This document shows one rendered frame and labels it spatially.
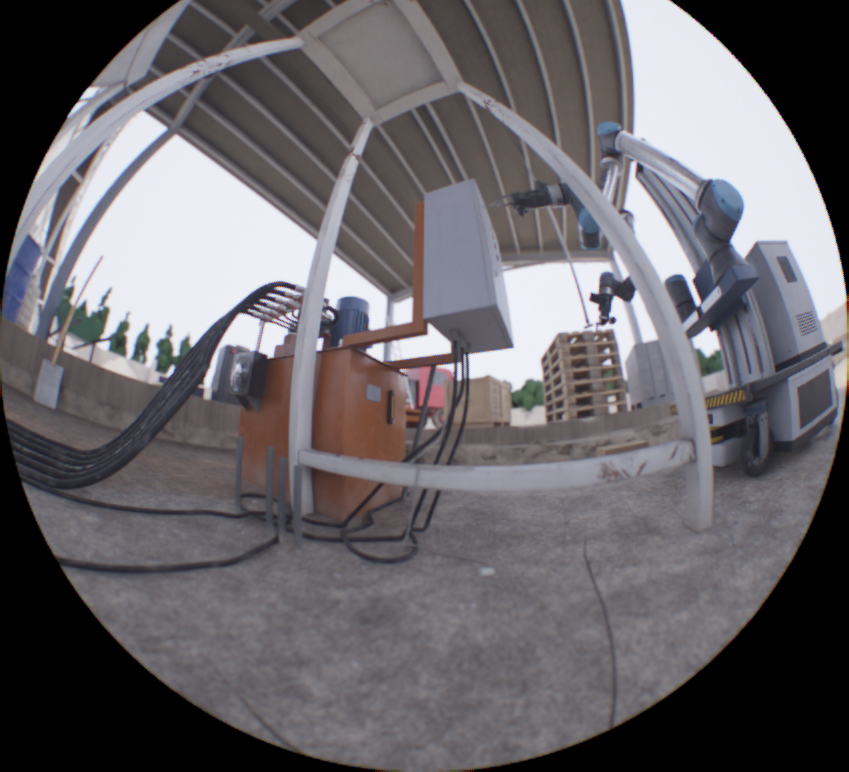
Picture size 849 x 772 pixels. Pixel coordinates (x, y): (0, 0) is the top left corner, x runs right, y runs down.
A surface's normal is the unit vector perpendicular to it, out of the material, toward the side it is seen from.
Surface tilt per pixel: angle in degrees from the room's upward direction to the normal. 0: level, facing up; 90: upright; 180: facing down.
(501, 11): 172
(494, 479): 90
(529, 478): 90
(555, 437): 90
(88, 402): 90
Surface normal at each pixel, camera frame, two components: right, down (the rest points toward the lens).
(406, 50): 0.00, 0.95
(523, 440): -0.43, -0.30
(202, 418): 0.90, -0.14
